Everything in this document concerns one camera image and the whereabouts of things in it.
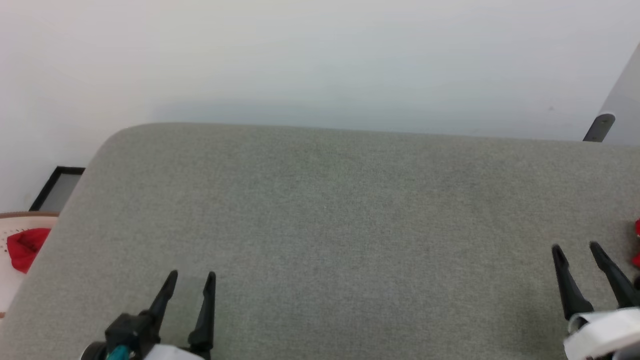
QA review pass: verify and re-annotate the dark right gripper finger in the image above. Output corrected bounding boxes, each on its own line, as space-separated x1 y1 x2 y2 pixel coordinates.
551 244 595 321
589 241 640 309

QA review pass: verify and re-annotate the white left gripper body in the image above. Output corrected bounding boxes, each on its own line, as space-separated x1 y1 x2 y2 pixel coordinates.
142 344 207 360

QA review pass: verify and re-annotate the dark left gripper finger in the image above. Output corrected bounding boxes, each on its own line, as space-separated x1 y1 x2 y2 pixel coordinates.
148 270 179 331
188 271 217 360

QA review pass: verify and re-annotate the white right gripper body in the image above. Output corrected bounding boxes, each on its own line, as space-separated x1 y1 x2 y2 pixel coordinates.
563 307 640 360

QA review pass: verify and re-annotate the plain red garment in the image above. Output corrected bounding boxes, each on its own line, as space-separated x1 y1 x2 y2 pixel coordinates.
6 227 52 274

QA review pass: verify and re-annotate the grey fabric sofa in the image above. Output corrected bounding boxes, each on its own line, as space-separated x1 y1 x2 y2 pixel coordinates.
0 122 640 360

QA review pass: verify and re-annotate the black framed panel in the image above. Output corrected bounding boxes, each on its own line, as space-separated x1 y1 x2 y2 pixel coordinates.
28 166 86 213

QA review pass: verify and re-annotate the beige laundry basket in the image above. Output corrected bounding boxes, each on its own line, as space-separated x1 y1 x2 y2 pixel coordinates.
0 211 60 318

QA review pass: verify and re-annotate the grey slanted panel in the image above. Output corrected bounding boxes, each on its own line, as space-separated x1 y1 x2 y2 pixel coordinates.
597 42 640 147

